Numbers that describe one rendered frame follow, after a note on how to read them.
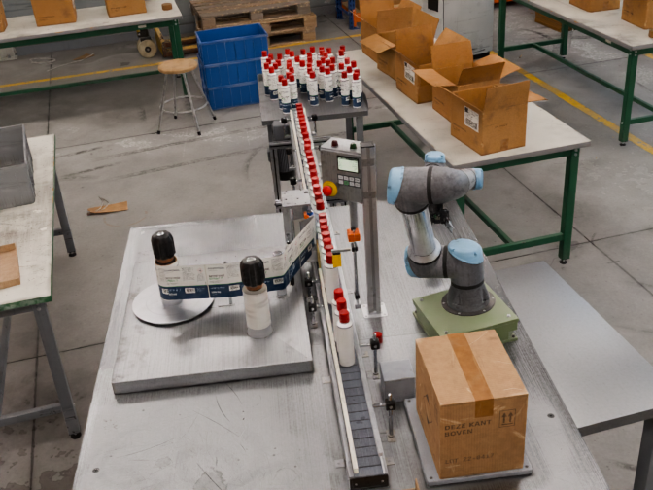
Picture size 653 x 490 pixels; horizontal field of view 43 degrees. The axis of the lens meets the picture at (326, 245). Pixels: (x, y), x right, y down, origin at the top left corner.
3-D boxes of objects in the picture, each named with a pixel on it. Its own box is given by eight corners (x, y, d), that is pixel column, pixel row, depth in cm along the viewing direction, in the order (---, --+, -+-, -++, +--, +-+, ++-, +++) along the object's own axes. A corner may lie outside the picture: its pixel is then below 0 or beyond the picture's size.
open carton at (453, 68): (409, 109, 501) (408, 49, 483) (488, 95, 513) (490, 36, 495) (439, 134, 463) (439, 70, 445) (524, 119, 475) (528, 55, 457)
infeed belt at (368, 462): (307, 217, 374) (306, 209, 372) (326, 216, 374) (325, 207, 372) (355, 488, 231) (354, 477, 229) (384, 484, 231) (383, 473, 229)
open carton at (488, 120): (431, 136, 461) (431, 72, 443) (510, 120, 476) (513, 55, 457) (465, 161, 430) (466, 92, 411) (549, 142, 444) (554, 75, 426)
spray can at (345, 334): (338, 359, 276) (334, 307, 266) (354, 357, 276) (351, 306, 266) (340, 368, 271) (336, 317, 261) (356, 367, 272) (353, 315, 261)
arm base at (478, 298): (442, 294, 301) (440, 270, 297) (483, 287, 302) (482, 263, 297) (452, 316, 288) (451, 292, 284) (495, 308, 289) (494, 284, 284)
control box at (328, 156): (335, 186, 298) (332, 136, 289) (377, 192, 290) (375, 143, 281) (322, 197, 291) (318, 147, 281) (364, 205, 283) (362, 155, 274)
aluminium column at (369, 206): (367, 307, 310) (359, 142, 277) (379, 306, 310) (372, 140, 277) (368, 314, 306) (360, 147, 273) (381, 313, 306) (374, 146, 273)
